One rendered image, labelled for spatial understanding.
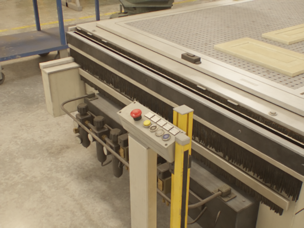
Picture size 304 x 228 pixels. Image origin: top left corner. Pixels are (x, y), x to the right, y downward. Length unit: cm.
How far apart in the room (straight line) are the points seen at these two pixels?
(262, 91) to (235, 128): 21
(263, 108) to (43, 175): 159
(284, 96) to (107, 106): 108
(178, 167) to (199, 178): 49
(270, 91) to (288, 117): 18
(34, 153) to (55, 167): 26
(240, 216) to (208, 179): 22
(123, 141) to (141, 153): 57
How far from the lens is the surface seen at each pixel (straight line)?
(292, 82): 178
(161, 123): 125
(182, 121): 121
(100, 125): 216
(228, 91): 167
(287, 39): 233
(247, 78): 176
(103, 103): 232
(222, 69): 184
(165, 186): 173
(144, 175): 137
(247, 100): 161
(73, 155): 279
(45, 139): 304
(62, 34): 414
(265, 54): 204
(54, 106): 264
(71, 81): 263
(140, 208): 150
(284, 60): 197
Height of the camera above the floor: 152
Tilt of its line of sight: 28 degrees down
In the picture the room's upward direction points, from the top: straight up
